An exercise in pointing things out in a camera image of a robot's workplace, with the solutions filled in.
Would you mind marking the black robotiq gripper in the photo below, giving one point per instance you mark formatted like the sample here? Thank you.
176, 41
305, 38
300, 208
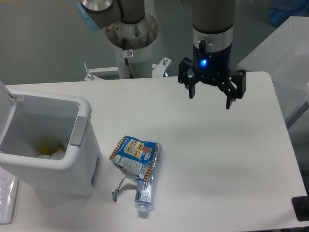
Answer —
212, 68

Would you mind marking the crushed clear plastic bottle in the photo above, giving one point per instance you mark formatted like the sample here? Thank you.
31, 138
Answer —
145, 192

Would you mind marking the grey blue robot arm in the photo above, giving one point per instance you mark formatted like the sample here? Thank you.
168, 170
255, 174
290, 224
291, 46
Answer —
213, 20

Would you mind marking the white plastic trash can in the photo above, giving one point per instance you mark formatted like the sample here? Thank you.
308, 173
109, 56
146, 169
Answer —
47, 140

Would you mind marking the yellow white trash in can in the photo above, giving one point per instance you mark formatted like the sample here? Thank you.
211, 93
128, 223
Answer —
51, 151

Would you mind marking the white covered side table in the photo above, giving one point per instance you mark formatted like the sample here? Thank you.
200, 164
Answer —
284, 55

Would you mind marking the blue bag in background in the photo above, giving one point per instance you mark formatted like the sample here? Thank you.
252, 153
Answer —
281, 10

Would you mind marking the blue snack wrapper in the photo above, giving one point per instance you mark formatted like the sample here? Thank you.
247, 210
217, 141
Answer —
134, 158

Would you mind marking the black device at table edge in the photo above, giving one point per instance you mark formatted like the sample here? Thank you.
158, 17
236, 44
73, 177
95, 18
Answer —
301, 207

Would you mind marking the white paper sheet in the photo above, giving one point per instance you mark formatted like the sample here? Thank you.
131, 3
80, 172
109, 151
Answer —
8, 194

